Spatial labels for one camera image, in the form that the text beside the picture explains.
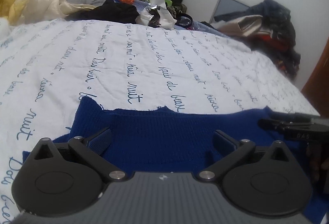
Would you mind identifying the black ring-shaped item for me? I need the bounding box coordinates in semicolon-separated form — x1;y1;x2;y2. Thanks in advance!
177;15;194;28

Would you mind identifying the brown wooden door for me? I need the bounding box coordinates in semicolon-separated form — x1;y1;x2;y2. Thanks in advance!
302;36;329;117

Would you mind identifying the white and silver wrapping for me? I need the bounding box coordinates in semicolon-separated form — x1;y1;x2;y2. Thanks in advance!
136;0;178;30

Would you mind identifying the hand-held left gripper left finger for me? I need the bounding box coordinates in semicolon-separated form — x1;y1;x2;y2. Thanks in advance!
31;129;127;184

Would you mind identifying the black garment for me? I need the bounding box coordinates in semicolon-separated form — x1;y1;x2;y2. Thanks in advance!
68;0;141;25

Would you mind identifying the pile of dark clothes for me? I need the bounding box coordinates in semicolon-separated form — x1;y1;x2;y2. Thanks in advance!
213;0;302;79

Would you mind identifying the blue beaded knit sweater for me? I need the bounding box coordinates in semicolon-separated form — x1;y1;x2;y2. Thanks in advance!
22;98;329;224

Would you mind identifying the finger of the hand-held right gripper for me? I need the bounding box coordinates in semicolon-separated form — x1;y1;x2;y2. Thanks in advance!
270;110;322;120
258;118;318;132

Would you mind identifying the grey framed panel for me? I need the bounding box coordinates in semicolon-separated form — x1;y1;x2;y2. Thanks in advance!
209;0;251;24

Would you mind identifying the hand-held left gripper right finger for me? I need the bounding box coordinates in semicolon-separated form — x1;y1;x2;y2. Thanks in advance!
197;130;292;184

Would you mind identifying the white script-printed bedspread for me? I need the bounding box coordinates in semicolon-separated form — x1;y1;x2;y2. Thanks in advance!
0;19;321;224

